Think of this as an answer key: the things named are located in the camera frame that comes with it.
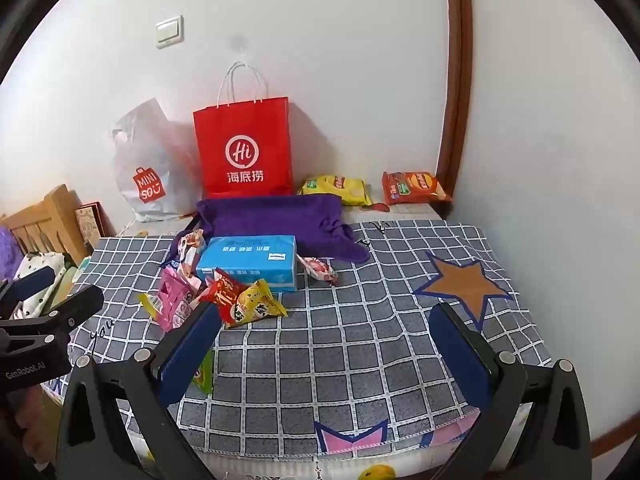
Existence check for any pink yellow snack packet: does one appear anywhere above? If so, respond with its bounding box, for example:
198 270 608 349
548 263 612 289
138 266 202 333

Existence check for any blue cookie packet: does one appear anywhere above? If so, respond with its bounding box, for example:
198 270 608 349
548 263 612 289
160 257 180 270

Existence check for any white pink snack packet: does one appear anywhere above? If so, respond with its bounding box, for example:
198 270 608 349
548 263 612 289
178 229 206 278

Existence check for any red snack packet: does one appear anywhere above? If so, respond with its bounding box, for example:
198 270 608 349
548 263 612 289
200 268 248 327

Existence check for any white red candy packet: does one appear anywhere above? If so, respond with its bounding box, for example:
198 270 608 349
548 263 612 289
296 255 338 285

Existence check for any green snack packet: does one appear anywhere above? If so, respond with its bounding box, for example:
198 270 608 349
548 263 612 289
192 349 214 396

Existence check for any person left hand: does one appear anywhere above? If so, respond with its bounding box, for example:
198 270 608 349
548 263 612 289
12 385 62 464

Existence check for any white dotted cloth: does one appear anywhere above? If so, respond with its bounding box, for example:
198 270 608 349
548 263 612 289
11 252 77 320

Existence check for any brown framed picture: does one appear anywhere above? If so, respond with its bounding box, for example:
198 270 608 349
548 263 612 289
75 202 115 249

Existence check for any wooden chair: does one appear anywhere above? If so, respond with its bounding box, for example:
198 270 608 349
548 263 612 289
1 184 89 264

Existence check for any white Miniso plastic bag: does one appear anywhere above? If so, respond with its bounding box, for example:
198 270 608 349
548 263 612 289
111 99 202 222

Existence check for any grey checked blanket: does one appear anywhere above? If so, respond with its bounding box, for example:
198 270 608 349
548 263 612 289
41 219 554 458

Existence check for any blue tissue pack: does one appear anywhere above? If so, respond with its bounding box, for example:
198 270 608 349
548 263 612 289
196 235 297 292

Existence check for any red paper shopping bag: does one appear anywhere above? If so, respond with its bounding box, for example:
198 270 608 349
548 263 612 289
193 94 294 198

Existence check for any purple towel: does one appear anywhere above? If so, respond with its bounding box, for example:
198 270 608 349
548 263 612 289
165 194 370 263

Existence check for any orange chips bag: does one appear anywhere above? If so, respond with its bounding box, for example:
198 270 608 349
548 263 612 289
382 171 450 205

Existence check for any yellow chips bag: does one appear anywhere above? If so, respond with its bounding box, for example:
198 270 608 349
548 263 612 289
298 174 372 207

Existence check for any white wall switch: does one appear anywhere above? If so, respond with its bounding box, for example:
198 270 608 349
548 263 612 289
155 15 184 49

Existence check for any brown door frame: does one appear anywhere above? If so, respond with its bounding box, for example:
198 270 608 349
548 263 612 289
437 0 474 196

